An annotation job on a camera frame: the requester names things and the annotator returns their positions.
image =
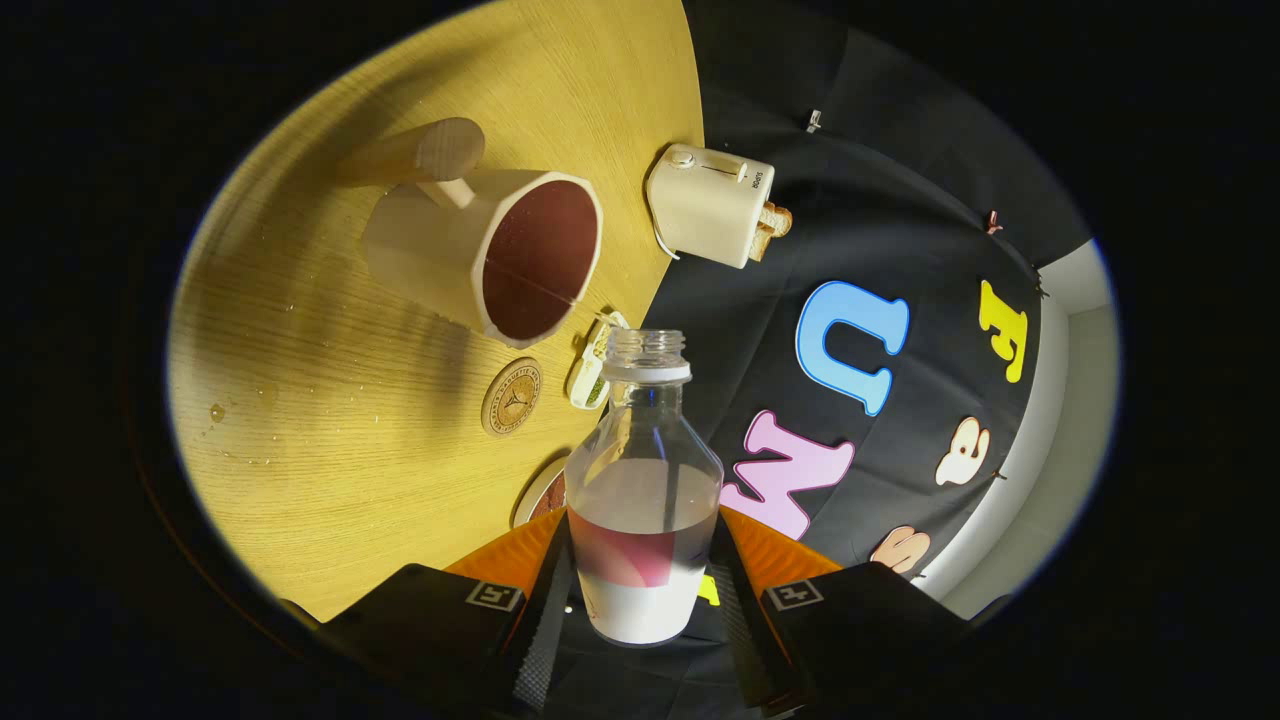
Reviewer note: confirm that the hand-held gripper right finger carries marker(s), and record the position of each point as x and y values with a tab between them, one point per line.
745	645

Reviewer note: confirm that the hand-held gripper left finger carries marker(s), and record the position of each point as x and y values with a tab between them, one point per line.
540	640

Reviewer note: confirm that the clear juice bottle pink label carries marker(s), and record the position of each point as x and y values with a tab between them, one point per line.
640	600

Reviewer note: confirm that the round cork coaster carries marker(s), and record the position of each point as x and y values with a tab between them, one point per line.
510	398

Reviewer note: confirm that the white round plate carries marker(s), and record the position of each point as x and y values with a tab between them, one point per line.
532	498

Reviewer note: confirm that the brown meat patty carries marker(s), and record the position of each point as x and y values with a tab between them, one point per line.
556	495

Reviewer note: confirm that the divided snack dish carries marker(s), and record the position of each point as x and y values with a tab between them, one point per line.
588	385

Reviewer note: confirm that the wooden table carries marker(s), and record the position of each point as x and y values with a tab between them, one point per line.
300	420

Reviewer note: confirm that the toast slice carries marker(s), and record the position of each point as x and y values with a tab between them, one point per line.
780	220
764	243

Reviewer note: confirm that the cream toaster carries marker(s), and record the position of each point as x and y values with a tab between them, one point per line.
705	205

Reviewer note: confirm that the pink clip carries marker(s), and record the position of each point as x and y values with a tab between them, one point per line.
992	222

